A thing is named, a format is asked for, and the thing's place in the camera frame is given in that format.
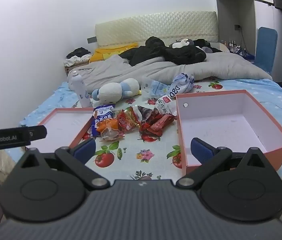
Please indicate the cream quilted headboard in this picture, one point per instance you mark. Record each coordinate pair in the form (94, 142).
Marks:
(156, 26)

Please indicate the dark clear snack packet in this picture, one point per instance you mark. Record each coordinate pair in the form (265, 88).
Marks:
(147, 116)

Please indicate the white wardrobe cabinet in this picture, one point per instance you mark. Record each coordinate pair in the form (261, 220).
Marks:
(235, 10)

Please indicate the small red snack packet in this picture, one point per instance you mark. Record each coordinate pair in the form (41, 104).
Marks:
(156, 130)
(164, 121)

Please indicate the white spray bottle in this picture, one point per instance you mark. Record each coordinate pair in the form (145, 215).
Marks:
(79, 90)

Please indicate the blue chair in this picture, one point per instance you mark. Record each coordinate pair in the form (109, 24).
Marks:
(265, 47)

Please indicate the metal clothes rail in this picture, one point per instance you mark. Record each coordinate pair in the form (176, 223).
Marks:
(264, 2)

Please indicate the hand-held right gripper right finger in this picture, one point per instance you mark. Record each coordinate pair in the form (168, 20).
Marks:
(201, 150)

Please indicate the blue white snack packet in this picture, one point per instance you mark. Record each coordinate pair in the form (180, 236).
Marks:
(102, 116)

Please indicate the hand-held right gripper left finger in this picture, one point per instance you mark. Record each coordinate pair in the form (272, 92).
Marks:
(86, 150)

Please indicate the grey wall switch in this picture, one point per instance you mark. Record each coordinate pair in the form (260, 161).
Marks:
(91, 40)

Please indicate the white red-label snack packet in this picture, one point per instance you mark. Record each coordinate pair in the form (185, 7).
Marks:
(165, 105)

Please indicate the blue white plastic bag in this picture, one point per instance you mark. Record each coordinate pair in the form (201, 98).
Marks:
(181, 86)

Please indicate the white blue plush toy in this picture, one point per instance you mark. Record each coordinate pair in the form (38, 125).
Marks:
(113, 91)

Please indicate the pink box lid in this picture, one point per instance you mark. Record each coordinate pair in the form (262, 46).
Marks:
(63, 127)

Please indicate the small clear snack packet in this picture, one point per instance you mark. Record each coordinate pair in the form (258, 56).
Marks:
(112, 134)

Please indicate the grey duvet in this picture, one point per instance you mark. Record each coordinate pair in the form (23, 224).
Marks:
(206, 68)

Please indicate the floral printed sheet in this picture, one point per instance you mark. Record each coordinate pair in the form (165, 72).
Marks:
(141, 152)

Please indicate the black white plush toy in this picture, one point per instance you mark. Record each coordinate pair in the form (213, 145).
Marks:
(181, 43)

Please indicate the black wall outlet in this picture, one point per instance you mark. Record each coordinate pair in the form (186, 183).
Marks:
(237, 27)

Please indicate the pile of clothes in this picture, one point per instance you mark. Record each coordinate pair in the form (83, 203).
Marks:
(77, 55)

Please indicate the black jacket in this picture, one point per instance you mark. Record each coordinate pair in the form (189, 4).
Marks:
(181, 53)

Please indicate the clear blue-print plastic bag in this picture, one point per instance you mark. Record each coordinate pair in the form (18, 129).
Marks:
(154, 87)

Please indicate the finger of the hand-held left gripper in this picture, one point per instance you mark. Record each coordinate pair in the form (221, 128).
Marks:
(38, 132)

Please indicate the yellow cloth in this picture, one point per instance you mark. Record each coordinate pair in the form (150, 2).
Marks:
(108, 52)

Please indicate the row of small bottles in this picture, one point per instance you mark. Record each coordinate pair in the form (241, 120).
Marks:
(233, 45)

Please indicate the pink cardboard box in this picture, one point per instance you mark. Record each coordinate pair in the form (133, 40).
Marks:
(230, 125)

